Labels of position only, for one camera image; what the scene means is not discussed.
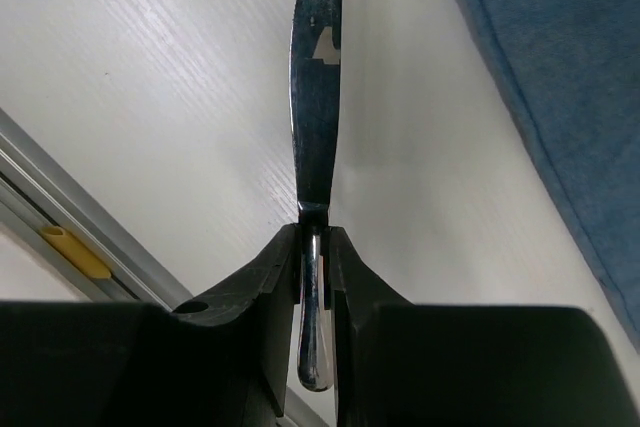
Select silver table knife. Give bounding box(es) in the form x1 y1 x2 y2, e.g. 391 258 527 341
289 0 343 392

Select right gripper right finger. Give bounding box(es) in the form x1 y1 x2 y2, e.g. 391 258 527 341
328 227 623 426

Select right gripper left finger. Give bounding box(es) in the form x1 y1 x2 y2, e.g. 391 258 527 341
173 224 300 426

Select blue cloth napkin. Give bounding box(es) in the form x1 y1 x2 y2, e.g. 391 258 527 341
461 0 639 341

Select yellow rail slot insert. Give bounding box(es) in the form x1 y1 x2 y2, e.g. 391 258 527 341
40 226 112 280

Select aluminium front rail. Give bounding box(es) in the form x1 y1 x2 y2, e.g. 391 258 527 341
1 116 322 426

